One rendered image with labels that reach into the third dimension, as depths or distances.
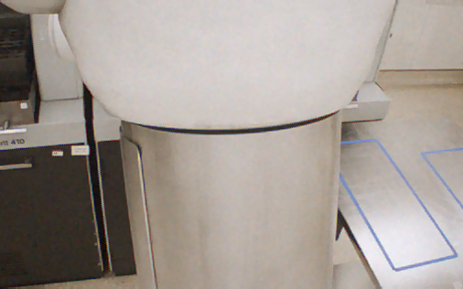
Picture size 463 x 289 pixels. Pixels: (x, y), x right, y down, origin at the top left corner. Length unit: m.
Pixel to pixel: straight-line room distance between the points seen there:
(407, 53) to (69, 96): 2.27
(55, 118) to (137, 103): 1.06
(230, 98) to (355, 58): 0.05
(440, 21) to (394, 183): 2.19
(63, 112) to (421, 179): 0.86
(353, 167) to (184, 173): 0.85
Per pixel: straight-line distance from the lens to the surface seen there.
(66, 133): 1.23
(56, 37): 0.71
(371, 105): 1.43
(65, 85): 1.26
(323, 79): 0.17
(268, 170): 0.18
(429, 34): 3.13
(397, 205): 0.97
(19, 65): 1.22
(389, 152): 1.10
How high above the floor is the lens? 1.45
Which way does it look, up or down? 39 degrees down
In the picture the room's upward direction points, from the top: 8 degrees clockwise
